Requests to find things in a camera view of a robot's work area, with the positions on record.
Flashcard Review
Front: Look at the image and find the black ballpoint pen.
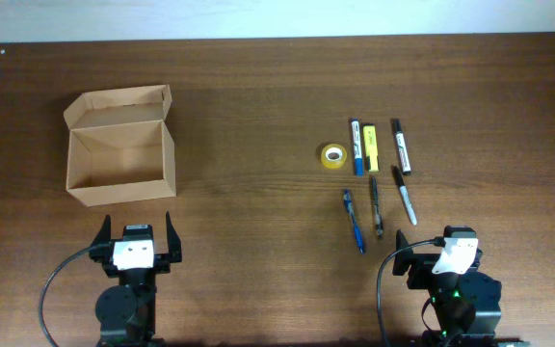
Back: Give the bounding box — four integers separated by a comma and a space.
370, 175, 383, 238

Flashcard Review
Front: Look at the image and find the blue whiteboard marker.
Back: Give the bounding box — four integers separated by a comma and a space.
351, 120, 364, 176

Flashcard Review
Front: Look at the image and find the blue ballpoint pen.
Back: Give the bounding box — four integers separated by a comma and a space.
343, 189, 365, 254

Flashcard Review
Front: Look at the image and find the black whiteboard marker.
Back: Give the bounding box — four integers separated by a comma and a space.
392, 119, 411, 175

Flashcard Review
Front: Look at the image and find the yellow highlighter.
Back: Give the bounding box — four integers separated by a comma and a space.
363, 124, 379, 173

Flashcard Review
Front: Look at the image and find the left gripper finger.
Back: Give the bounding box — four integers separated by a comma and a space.
91, 215, 112, 250
166, 212, 182, 255

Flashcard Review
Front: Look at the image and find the black thin permanent marker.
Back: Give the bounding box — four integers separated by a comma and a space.
391, 166, 418, 226

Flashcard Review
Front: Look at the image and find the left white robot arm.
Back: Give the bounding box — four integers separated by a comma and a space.
90, 215, 182, 346

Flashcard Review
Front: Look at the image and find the brown cardboard box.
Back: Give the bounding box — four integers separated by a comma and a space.
64, 85, 176, 206

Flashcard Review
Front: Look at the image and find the yellow tape roll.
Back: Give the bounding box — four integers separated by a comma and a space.
320, 144, 347, 170

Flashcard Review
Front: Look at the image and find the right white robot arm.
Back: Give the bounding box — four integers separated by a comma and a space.
392, 226, 529, 347

